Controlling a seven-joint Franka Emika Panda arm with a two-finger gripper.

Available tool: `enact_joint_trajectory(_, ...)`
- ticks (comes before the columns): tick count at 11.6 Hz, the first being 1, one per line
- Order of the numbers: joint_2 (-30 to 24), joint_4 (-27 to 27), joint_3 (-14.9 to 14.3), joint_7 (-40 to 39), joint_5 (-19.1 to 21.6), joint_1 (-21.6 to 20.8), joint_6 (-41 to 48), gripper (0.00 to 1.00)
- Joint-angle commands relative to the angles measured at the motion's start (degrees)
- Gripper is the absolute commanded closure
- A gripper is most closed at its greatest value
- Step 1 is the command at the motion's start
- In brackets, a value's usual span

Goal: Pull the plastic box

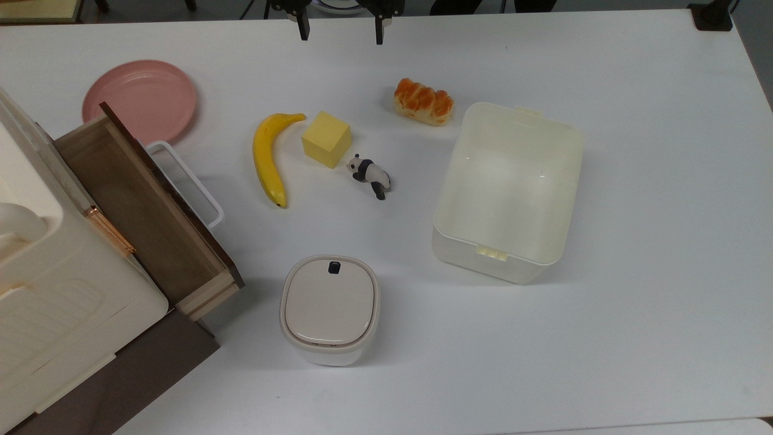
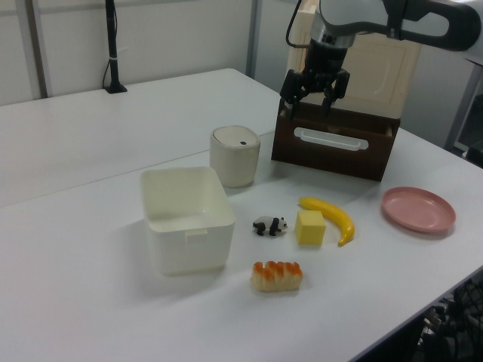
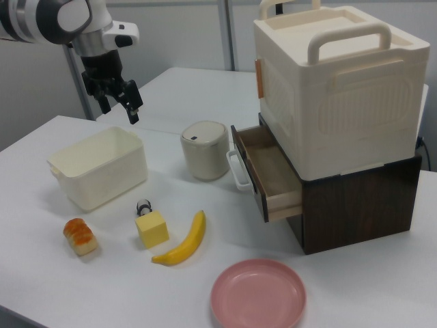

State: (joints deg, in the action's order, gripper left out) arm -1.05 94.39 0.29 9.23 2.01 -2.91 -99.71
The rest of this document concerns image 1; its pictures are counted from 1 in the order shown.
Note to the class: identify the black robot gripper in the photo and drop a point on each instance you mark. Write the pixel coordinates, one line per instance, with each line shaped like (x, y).
(290, 5)

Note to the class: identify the cream plastic box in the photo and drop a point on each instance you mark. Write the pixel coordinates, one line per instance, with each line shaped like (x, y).
(510, 193)

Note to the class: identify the orange glazed bread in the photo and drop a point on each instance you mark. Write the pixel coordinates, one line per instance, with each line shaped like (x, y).
(424, 103)

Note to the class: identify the yellow foam cube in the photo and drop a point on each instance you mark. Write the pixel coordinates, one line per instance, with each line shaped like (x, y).
(326, 139)

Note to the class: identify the black white panda toy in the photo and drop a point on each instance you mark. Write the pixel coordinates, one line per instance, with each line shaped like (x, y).
(369, 174)

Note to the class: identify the yellow banana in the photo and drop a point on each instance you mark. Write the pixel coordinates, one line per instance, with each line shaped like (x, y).
(266, 160)

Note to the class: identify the pink round plate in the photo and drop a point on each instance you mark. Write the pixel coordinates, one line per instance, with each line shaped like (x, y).
(140, 99)

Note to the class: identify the open wooden drawer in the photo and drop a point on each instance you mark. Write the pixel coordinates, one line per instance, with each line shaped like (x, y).
(148, 211)

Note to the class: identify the white lidded trash bin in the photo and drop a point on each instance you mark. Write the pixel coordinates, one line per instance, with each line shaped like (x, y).
(329, 309)

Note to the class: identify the yellow side table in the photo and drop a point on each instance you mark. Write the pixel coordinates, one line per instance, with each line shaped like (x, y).
(37, 9)

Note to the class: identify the black table clamp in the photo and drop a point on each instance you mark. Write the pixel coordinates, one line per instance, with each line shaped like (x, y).
(712, 15)

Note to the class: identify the cream plastic appliance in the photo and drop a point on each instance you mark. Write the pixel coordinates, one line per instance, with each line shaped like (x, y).
(48, 284)

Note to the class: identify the dark brown cabinet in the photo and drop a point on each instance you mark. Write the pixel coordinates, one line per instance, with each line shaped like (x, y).
(127, 374)

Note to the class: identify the white rectangular plastic frame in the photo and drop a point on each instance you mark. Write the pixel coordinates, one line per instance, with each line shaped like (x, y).
(192, 181)

